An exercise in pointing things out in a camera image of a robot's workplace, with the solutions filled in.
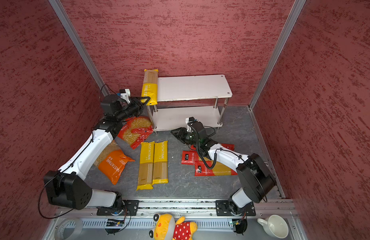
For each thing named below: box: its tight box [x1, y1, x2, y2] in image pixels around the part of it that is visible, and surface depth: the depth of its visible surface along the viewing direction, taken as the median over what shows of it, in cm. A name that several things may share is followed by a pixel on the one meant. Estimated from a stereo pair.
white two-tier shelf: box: [147, 74, 233, 134], surface depth 88 cm
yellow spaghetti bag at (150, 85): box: [141, 69, 159, 106], surface depth 81 cm
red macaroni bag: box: [117, 116, 154, 150], surface depth 99 cm
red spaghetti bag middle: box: [181, 150, 199, 165], surface depth 91 cm
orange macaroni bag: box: [93, 140, 135, 185], surface depth 83 cm
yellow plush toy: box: [149, 213, 198, 240], surface depth 65 cm
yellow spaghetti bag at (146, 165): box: [136, 141, 155, 191], surface depth 88 cm
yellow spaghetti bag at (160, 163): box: [152, 140, 169, 185], surface depth 89 cm
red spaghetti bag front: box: [194, 160, 238, 177], surface depth 86 cm
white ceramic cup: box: [257, 214, 289, 239], surface depth 65 cm
